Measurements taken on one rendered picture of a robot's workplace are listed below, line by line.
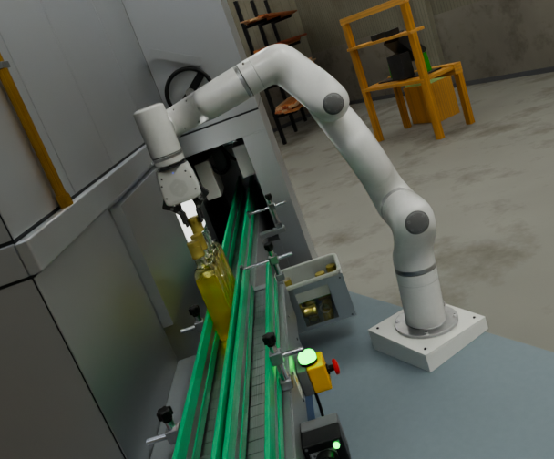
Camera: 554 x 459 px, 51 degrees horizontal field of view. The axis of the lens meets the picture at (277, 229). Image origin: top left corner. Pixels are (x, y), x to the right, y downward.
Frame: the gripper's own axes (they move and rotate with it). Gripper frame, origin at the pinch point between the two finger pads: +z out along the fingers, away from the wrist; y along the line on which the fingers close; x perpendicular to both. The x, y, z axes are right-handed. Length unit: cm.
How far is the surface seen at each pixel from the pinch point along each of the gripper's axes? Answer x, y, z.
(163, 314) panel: -16.5, -13.5, 18.1
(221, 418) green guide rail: -62, 4, 24
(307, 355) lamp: -31, 19, 35
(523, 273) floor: 167, 138, 137
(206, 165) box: 110, -8, 4
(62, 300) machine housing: -58, -16, -6
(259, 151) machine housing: 98, 18, 4
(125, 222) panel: -16.5, -12.7, -8.0
